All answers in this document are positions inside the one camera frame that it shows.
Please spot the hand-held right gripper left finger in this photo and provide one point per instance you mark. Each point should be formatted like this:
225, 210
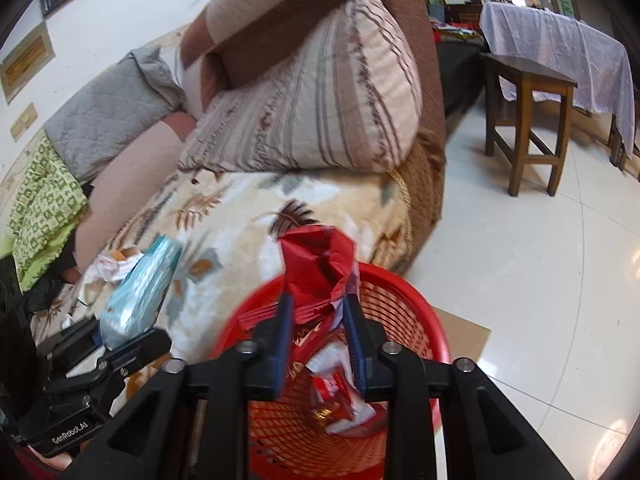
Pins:
281, 350

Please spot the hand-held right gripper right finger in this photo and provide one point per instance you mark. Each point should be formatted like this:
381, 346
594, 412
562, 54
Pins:
355, 355

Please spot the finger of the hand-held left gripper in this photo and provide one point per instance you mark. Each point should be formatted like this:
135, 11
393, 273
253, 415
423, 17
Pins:
75, 337
145, 347

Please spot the red white snack packet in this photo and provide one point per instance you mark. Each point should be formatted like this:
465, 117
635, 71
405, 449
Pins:
335, 390

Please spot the light blue packet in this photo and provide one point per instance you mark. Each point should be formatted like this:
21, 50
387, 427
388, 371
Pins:
135, 295

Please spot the red plastic basket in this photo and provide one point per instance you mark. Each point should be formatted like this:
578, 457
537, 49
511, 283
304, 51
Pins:
400, 305

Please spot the white paper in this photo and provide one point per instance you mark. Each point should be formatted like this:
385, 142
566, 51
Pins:
107, 267

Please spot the red wrapper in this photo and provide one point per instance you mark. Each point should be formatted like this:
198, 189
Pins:
310, 265

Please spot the dark cloth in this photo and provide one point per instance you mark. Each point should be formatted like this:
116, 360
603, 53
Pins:
45, 290

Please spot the brown cardboard sheet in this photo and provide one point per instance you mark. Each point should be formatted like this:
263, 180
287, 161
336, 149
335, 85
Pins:
465, 340

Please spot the leaf-print blanket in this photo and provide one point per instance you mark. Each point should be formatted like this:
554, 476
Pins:
240, 240

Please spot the green patterned quilt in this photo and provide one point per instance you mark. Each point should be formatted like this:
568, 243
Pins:
40, 200

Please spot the grey quilted cushion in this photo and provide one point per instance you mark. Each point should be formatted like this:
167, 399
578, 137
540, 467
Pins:
100, 115

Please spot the striped pillow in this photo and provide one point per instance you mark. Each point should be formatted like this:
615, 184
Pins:
310, 100

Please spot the black low table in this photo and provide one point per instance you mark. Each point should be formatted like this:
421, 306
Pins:
460, 70

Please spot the brown and pink sofa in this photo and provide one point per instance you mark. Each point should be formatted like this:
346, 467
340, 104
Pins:
280, 25

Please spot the dark wooden stool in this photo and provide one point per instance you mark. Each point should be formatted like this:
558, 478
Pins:
525, 70
617, 150

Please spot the table with lilac cloth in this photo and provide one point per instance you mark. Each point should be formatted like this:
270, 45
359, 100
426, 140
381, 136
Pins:
550, 45

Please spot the small wall plaque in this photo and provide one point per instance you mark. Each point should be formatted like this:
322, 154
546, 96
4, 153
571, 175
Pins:
23, 122

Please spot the large wall plaque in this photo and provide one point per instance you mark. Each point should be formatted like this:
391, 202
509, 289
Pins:
25, 62

